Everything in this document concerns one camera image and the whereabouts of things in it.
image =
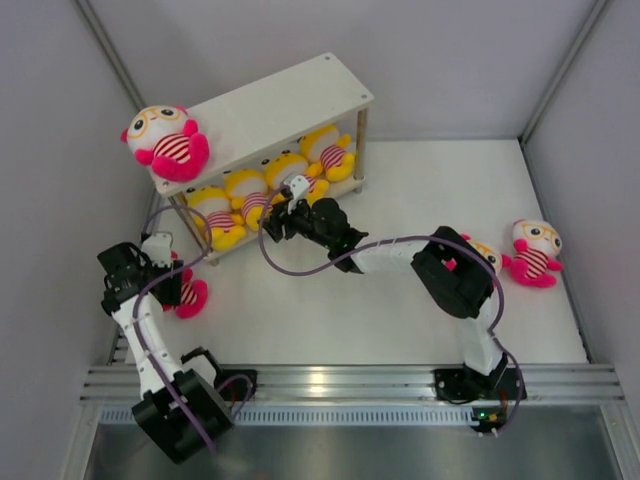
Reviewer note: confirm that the yellow plush lower shelf left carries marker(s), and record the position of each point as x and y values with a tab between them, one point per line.
224	225

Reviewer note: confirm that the yellow plush with black eyes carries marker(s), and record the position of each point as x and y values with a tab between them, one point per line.
286	164

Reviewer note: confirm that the pink plush with yellow glasses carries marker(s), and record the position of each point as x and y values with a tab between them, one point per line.
499	261

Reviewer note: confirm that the aluminium front rail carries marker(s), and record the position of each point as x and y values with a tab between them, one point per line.
544	383

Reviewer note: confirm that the small black connector board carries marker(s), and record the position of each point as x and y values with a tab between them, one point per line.
487	420

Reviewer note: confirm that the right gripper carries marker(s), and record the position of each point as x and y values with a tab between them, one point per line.
281	217

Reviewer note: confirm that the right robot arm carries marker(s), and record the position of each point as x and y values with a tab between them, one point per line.
460	281

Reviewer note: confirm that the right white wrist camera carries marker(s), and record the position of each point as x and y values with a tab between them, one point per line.
295	187

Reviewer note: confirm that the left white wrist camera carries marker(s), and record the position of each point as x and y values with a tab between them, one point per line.
158	248

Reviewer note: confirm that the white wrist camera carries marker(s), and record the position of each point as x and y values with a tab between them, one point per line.
295	187
158	248

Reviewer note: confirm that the yellow plush lower shelf right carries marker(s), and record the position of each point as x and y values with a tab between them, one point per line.
326	152

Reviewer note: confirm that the yellow plush shelf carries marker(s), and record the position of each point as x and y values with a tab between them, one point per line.
224	225
326	152

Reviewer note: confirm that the pink plush on shelf top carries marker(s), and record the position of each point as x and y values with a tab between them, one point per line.
168	140

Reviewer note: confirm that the yellow plush striped shirt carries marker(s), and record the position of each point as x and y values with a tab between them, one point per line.
248	191

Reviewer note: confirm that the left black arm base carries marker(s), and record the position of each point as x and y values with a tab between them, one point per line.
234	383

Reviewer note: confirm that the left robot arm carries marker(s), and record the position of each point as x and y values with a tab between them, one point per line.
180	411

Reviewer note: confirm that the white two-tier shelf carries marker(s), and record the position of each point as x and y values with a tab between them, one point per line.
246	125

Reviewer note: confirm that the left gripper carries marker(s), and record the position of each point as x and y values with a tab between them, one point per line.
171	291

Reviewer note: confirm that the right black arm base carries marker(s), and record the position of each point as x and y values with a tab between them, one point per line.
462	385

